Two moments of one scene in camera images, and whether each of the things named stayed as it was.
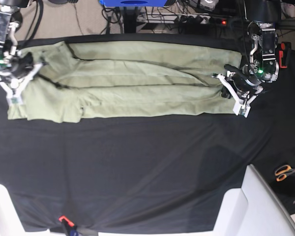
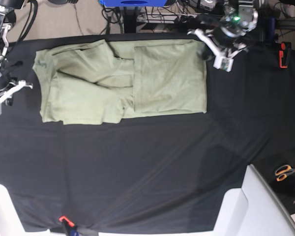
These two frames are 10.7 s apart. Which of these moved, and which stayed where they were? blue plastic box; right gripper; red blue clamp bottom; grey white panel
Moved: right gripper
Stayed: grey white panel; red blue clamp bottom; blue plastic box
